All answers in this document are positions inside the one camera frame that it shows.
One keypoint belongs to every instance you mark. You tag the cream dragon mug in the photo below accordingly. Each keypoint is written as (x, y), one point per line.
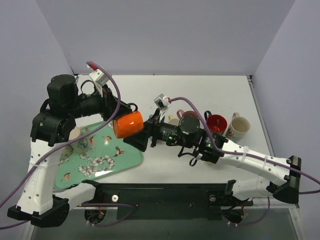
(83, 145)

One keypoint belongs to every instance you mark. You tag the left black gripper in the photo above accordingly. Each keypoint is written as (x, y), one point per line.
(109, 104)

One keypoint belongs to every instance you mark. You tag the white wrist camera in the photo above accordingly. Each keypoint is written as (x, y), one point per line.
(163, 103)
(98, 78)

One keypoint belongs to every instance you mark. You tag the aluminium rail frame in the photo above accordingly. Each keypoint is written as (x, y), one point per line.
(222, 95)

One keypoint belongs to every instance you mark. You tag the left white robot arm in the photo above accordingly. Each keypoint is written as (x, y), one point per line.
(50, 134)

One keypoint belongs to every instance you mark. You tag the pink mug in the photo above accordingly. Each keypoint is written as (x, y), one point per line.
(181, 113)

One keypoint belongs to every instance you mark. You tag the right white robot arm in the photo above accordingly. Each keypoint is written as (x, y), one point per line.
(276, 177)

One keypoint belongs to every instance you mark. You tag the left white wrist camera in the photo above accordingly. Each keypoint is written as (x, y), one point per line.
(98, 78)

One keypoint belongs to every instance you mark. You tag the beige bird mug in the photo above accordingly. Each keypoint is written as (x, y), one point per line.
(238, 127)

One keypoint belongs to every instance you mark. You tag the green floral tray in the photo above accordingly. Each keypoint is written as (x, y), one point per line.
(107, 155)

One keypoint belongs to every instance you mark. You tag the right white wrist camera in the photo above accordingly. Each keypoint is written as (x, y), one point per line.
(163, 103)

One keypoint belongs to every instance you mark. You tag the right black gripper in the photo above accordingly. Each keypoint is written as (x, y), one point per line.
(153, 131)

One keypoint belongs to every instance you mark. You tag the orange mug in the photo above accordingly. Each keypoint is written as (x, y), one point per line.
(128, 125)

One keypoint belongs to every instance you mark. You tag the yellow mug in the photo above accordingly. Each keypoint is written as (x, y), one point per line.
(173, 121)

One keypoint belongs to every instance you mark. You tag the black gold-rimmed mug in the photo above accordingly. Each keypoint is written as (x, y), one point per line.
(216, 123)

